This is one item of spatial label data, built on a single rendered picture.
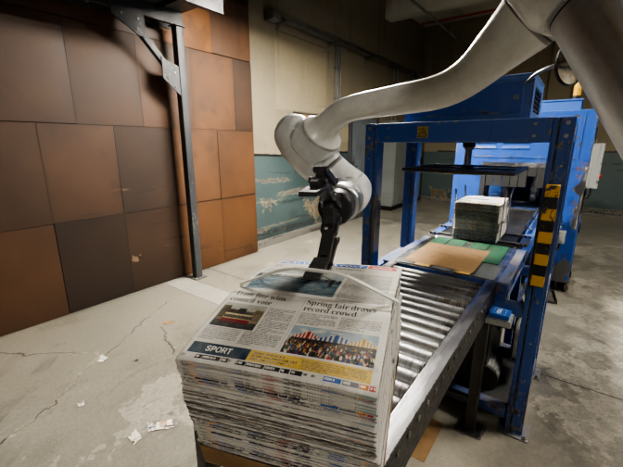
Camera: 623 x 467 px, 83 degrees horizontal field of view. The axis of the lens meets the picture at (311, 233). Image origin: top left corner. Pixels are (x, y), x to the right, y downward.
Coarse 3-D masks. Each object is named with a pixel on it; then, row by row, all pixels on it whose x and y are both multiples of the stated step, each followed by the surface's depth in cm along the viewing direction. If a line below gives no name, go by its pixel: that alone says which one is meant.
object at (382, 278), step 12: (276, 264) 80; (288, 264) 80; (300, 264) 80; (336, 264) 80; (348, 264) 80; (276, 276) 70; (288, 276) 70; (300, 276) 70; (324, 276) 70; (336, 276) 70; (360, 276) 70; (372, 276) 70; (384, 276) 70; (396, 276) 70; (384, 288) 63; (396, 288) 63; (396, 312) 66; (396, 360) 67
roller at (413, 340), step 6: (402, 336) 122; (408, 336) 121; (414, 336) 121; (402, 342) 121; (408, 342) 120; (414, 342) 119; (420, 342) 119; (426, 342) 118; (432, 342) 118; (426, 348) 117; (432, 348) 116
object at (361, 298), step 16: (240, 288) 65; (256, 288) 64; (272, 288) 64; (288, 288) 64; (304, 288) 64; (320, 288) 64; (336, 288) 64; (352, 288) 64; (336, 304) 58; (352, 304) 58; (368, 304) 58; (384, 304) 58
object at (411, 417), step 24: (480, 288) 162; (480, 312) 143; (456, 336) 121; (432, 360) 108; (456, 360) 118; (432, 384) 97; (408, 408) 88; (432, 408) 100; (408, 432) 83; (408, 456) 86
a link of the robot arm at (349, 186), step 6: (342, 180) 80; (336, 186) 76; (342, 186) 76; (348, 186) 76; (354, 186) 78; (354, 192) 76; (360, 192) 79; (354, 198) 76; (360, 198) 78; (360, 204) 79; (354, 210) 77; (354, 216) 77
